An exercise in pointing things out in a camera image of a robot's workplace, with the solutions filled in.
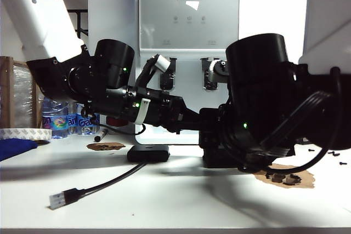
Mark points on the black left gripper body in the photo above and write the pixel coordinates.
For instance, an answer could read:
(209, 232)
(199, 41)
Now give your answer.
(164, 110)

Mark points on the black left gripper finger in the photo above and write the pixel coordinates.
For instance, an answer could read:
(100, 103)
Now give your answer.
(192, 120)

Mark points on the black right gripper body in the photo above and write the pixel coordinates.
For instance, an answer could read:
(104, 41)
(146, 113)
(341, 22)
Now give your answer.
(212, 127)

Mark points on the black sponge block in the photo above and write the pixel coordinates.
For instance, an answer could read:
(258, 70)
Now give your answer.
(216, 160)

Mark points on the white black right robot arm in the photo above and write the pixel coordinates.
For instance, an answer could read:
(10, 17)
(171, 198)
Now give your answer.
(257, 80)

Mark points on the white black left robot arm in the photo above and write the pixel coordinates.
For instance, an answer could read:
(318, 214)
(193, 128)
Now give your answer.
(33, 12)

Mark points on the black USB hub box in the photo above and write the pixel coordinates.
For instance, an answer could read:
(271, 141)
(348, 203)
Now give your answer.
(148, 154)

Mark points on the black dispenser tap paddle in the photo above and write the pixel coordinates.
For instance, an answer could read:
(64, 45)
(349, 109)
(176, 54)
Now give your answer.
(167, 79)
(207, 80)

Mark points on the small brown torn patch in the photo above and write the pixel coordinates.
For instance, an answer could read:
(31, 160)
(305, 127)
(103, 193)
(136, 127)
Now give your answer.
(109, 146)

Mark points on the black marker pen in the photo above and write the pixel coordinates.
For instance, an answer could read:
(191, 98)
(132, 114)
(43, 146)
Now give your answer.
(100, 135)

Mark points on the clear water bottle blue cap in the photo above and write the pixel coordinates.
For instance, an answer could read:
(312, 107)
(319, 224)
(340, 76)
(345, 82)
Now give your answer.
(57, 125)
(86, 125)
(72, 123)

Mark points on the white water dispenser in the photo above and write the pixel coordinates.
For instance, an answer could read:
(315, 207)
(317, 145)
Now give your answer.
(189, 25)

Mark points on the large brown patch with holes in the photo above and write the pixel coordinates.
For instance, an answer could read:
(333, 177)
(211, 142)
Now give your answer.
(304, 179)

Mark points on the black stair railing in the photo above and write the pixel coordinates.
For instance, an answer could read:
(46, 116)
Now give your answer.
(82, 23)

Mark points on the white tape roll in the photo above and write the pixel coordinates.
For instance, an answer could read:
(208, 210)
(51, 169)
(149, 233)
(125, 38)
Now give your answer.
(24, 134)

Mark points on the wooden crate with plastic wrap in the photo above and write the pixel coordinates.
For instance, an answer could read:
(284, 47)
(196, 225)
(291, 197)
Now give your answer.
(11, 94)

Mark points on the blue cloth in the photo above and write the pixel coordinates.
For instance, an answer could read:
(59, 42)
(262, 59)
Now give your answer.
(13, 148)

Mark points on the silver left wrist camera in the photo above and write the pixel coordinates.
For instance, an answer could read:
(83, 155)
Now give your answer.
(163, 62)

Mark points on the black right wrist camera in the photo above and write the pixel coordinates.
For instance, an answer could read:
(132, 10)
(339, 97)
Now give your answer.
(220, 71)

